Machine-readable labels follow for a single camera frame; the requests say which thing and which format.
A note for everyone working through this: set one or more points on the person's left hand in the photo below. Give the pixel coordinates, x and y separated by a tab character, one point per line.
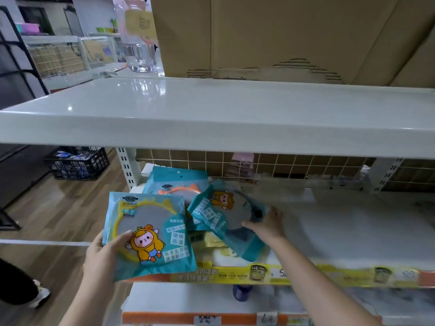
98	264

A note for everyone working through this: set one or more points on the person's right hand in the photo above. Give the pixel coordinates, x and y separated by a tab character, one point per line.
270	229

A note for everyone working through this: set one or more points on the person's left thumb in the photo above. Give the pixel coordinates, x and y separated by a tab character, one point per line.
119	238

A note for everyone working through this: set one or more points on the person's right thumb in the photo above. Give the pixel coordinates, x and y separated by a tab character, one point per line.
250	225

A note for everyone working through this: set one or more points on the person's left forearm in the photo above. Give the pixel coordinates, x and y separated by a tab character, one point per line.
91	308

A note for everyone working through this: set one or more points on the person's right forearm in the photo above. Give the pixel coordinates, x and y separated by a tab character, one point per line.
316	288

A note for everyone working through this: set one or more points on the pink packet behind mesh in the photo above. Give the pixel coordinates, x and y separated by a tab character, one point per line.
243	158

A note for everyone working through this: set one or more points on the blue bottle cap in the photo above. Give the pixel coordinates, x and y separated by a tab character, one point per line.
242	292

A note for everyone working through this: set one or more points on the white perforated shelf upright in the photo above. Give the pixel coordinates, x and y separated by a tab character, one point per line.
128	166
384	174

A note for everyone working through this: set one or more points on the black plastic crate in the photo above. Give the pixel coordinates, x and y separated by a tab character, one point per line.
78	164

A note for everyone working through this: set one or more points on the orange price strip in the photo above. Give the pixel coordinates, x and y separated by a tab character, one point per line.
159	318

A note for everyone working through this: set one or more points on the white shelf board orange strip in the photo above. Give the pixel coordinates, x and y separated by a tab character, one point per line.
190	300

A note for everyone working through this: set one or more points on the white price tag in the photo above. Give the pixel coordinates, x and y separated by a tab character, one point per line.
266	319
206	320

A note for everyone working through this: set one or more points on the person's white shoe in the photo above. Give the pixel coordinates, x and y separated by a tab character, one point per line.
40	295

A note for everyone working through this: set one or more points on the yellow printed price strip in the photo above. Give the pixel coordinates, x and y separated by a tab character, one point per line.
340	276

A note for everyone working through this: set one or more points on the white shelf board yellow strip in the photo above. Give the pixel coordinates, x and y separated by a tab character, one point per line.
356	230

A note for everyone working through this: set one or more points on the person's leg in black trousers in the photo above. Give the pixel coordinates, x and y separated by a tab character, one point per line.
15	283

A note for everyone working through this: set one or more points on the white glossy shelf board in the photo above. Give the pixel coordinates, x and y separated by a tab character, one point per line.
217	111

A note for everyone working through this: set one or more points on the clear glass mug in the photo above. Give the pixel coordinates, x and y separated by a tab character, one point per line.
140	57

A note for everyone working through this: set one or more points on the large brown cardboard box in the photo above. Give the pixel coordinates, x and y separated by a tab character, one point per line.
289	33

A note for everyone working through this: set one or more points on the black metal rack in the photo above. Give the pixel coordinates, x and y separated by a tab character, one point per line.
20	64

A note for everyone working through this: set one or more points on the clear pack with yellow label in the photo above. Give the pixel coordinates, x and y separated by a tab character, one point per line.
137	22

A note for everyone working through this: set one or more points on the purple plastic box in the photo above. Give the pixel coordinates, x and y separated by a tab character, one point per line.
28	28

